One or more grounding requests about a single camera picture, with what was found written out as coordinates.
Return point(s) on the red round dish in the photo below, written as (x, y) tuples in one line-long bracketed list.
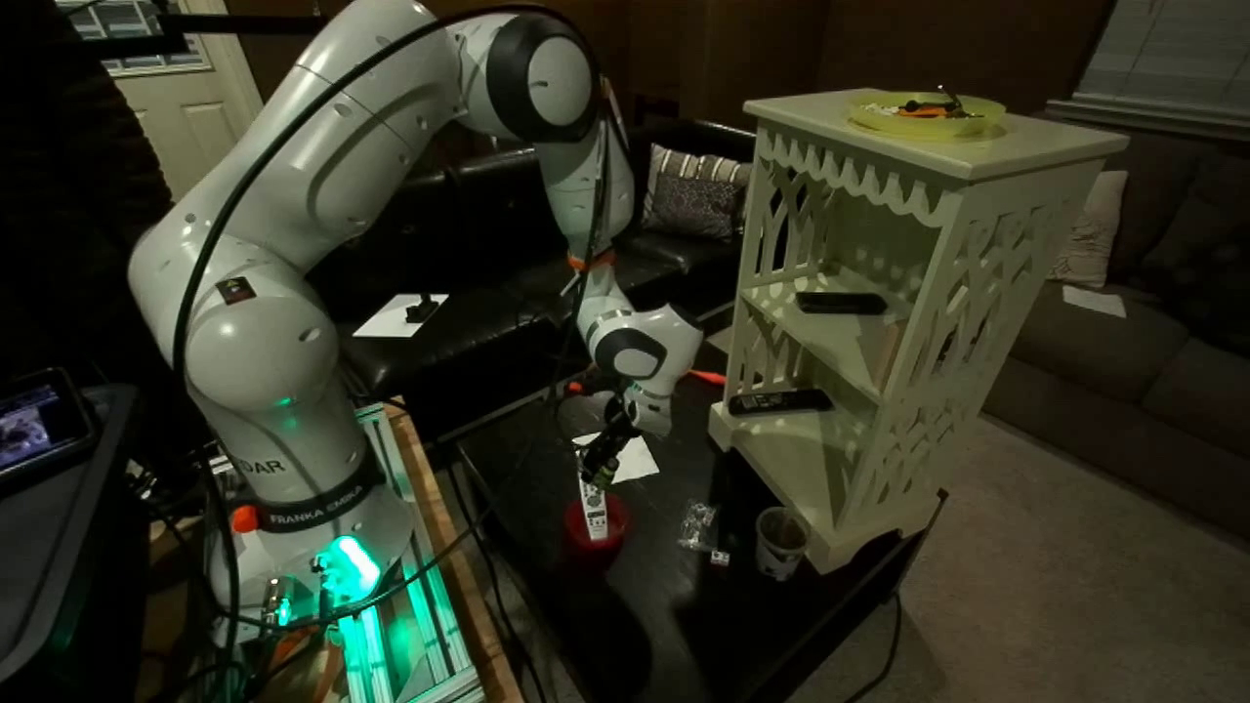
[(579, 546)]

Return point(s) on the long black remote control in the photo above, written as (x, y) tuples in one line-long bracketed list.
[(781, 403)]

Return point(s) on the yellow green plate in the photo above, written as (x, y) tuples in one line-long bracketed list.
[(884, 120)]

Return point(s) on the light beige cushion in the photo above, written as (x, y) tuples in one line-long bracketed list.
[(1093, 231)]

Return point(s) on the orange capped white bottle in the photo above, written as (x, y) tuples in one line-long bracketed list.
[(243, 525)]

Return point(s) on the small items on plate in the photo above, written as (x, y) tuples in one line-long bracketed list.
[(931, 109)]

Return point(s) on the grey side stand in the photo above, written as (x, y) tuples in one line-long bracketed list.
[(52, 574)]

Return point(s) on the white paper with dark print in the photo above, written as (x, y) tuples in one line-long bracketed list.
[(385, 324)]

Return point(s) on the grey fabric sofa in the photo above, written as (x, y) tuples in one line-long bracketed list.
[(1147, 393)]

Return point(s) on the patterned grey throw pillow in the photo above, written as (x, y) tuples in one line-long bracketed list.
[(696, 192)]

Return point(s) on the white toy car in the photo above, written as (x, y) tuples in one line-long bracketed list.
[(596, 512)]

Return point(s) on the black leather sofa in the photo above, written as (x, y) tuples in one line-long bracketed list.
[(483, 299)]

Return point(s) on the wooden rail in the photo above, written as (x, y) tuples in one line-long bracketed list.
[(451, 559)]

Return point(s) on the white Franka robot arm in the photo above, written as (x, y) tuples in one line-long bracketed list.
[(257, 355)]

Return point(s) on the tablet with lit screen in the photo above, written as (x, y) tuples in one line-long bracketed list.
[(35, 428)]

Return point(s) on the orange stick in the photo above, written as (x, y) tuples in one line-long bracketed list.
[(712, 382)]

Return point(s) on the white window blinds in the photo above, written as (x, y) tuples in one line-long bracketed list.
[(1166, 64)]

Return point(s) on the black coffee table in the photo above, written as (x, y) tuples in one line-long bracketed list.
[(649, 610)]

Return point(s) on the small white paper note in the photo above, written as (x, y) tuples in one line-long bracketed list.
[(1093, 303)]

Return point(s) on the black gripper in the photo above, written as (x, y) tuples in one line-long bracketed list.
[(619, 433)]

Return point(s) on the white lattice shelf unit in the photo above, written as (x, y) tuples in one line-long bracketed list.
[(1000, 261)]

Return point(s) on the small white cup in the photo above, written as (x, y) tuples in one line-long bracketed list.
[(779, 547)]

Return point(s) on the crumpled clear plastic wrapper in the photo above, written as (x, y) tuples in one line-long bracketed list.
[(699, 531)]

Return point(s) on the black overhead mount bar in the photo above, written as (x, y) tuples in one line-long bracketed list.
[(195, 33)]

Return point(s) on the small black device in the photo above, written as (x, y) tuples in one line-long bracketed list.
[(423, 311)]

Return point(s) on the green lit robot base platform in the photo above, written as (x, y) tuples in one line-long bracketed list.
[(390, 626)]

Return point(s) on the short black remote control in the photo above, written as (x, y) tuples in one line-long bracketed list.
[(846, 303)]

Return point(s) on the white paper sheet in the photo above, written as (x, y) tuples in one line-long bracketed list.
[(636, 464)]

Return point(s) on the white panel door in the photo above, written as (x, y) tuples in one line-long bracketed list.
[(195, 110)]

